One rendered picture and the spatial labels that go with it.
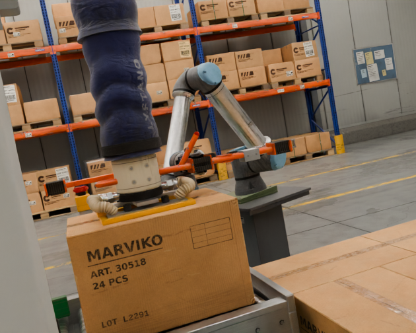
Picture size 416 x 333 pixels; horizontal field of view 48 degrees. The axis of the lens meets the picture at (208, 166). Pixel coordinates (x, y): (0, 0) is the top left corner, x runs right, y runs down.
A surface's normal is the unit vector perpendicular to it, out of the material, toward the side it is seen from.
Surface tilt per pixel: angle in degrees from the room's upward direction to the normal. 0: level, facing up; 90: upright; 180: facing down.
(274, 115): 90
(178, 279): 90
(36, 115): 91
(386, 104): 90
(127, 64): 80
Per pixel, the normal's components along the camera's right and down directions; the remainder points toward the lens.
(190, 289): 0.29, 0.04
